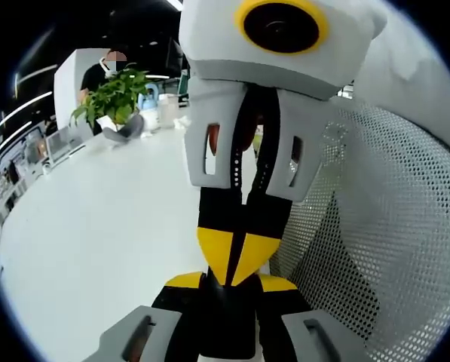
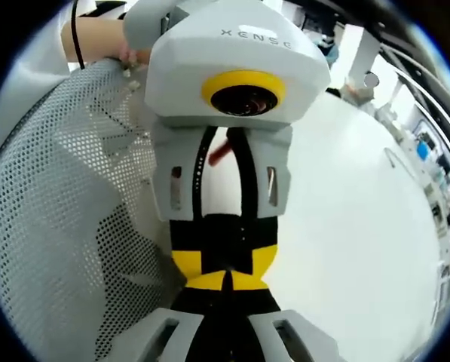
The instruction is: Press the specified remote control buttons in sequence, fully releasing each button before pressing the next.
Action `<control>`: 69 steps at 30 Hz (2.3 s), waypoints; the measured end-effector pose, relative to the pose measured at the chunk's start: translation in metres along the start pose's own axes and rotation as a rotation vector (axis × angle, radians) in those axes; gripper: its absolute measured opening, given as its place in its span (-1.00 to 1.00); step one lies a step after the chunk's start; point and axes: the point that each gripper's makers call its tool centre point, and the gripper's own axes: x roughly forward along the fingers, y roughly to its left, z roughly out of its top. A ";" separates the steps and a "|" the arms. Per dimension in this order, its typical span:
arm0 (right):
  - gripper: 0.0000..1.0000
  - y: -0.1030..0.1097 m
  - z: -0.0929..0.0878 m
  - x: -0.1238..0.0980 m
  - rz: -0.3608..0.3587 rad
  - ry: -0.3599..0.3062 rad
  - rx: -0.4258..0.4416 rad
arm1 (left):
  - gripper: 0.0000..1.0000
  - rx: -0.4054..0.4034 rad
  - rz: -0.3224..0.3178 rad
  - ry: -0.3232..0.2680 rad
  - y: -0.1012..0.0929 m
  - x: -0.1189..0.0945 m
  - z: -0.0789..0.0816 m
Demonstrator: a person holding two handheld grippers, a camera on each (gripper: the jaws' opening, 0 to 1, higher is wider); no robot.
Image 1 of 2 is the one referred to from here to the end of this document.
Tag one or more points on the white plant pot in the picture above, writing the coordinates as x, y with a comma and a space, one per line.
108, 122

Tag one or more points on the green potted plant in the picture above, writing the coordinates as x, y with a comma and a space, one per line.
115, 98

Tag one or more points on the white mesh office chair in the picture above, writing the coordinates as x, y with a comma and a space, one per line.
379, 226

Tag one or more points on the white and blue jug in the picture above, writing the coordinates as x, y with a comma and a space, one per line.
149, 113

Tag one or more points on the row of office desks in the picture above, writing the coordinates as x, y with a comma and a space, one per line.
10, 181

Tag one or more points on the person's white shirt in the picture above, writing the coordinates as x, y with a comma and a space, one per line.
409, 64

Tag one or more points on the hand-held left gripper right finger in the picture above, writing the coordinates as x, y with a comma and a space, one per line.
311, 335

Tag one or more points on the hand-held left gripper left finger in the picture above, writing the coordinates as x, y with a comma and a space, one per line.
149, 332

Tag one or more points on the black remote control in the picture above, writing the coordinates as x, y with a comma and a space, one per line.
228, 313

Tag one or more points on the dark grey curved object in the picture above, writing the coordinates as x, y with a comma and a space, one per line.
132, 130

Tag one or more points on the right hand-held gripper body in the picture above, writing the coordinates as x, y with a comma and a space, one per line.
217, 37

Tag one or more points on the crumpled white tissue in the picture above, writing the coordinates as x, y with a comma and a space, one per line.
146, 134
181, 122

